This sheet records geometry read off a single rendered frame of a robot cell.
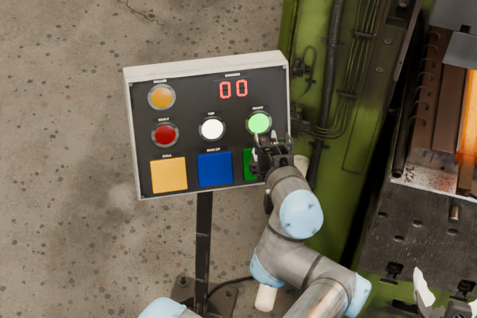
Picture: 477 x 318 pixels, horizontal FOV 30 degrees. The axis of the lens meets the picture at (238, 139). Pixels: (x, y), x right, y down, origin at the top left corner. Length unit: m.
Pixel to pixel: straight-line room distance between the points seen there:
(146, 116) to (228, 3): 1.83
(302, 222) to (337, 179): 0.90
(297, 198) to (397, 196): 0.58
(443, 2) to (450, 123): 0.46
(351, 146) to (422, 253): 0.33
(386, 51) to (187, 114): 0.48
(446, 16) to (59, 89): 1.93
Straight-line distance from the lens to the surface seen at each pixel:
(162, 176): 1.90
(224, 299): 2.87
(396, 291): 2.52
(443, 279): 2.41
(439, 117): 2.10
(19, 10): 3.65
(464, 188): 1.98
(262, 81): 1.86
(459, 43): 1.78
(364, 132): 2.27
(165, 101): 1.84
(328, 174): 2.45
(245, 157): 1.91
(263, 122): 1.89
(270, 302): 2.18
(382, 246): 2.32
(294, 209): 1.56
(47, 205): 3.08
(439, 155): 2.06
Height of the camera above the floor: 2.61
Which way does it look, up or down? 55 degrees down
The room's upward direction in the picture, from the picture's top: 5 degrees clockwise
